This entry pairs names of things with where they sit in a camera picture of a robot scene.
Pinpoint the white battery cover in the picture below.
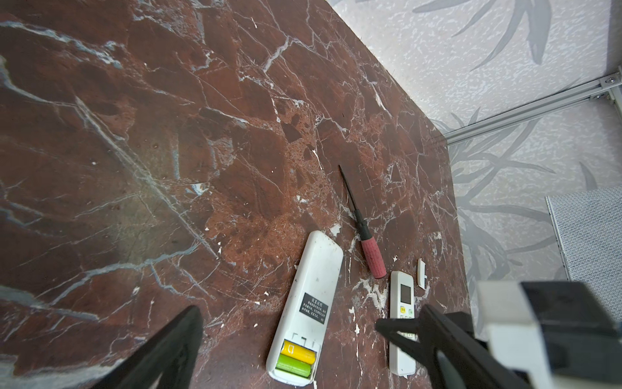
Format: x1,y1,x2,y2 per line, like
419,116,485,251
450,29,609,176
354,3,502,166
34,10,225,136
416,259,427,289

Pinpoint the pink handled screwdriver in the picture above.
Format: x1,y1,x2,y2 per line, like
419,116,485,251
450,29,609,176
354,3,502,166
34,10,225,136
339,165,387,279

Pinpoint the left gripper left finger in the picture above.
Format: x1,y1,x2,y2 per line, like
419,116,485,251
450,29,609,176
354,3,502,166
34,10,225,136
94,306,203,388

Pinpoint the red white remote control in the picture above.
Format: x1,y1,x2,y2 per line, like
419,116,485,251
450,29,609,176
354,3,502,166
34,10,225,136
266,231,343,387

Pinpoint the aluminium frame crossbar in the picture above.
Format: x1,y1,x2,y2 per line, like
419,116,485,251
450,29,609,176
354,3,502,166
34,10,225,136
444,66,621,144

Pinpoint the white air conditioner remote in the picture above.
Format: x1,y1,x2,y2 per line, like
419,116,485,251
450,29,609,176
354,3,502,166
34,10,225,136
388,270,418,378

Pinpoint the white wire mesh basket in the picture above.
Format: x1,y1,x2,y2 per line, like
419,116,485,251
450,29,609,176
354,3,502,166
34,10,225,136
546,186,621,323

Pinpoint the green battery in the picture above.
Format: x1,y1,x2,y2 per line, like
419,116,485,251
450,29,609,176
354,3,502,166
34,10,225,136
276,354,312,379

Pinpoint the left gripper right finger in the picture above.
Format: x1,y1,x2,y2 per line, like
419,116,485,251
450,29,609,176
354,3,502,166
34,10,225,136
375,304,530,388

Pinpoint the yellow battery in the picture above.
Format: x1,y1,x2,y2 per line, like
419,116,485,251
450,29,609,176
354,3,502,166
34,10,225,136
280,340,317,366

